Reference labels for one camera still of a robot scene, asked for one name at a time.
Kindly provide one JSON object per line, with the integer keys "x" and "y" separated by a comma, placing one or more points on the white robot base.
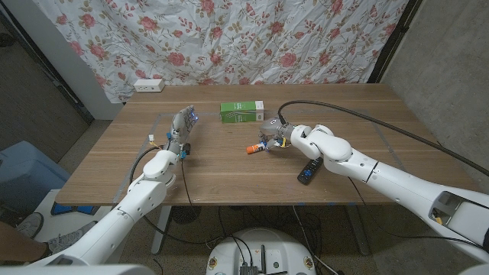
{"x": 263, "y": 252}

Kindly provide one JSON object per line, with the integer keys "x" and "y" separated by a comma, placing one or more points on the black TV remote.
{"x": 307, "y": 173}

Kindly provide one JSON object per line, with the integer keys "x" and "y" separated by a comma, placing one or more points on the white power strip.
{"x": 149, "y": 85}

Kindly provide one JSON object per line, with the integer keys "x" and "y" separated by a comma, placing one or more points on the blue-grey plastic bin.
{"x": 26, "y": 172}

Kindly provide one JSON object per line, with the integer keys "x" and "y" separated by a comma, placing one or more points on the floral backdrop cloth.
{"x": 229, "y": 42}

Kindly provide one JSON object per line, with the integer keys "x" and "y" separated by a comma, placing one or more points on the green cardboard package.
{"x": 240, "y": 112}

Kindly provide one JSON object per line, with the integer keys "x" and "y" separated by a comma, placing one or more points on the white table leg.
{"x": 160, "y": 229}
{"x": 359, "y": 229}

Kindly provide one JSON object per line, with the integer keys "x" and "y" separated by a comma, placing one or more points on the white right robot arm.
{"x": 401, "y": 183}

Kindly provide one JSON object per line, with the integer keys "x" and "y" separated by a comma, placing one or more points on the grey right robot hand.
{"x": 275, "y": 128}

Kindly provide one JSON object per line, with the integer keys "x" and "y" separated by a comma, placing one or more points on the grey sneaker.
{"x": 30, "y": 225}

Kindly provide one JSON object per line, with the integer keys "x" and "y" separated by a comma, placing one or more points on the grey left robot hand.
{"x": 181, "y": 124}

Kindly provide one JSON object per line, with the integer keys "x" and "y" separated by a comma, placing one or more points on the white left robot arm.
{"x": 122, "y": 217}

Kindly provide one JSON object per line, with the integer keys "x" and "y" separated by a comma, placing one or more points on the black floor fan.
{"x": 186, "y": 214}

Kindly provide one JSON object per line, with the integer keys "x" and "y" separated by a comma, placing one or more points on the person bare leg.
{"x": 19, "y": 244}

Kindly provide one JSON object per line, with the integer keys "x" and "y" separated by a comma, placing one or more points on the black backdrop pole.
{"x": 393, "y": 42}

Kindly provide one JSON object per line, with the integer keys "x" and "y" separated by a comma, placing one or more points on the orange white glue stick body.
{"x": 259, "y": 147}

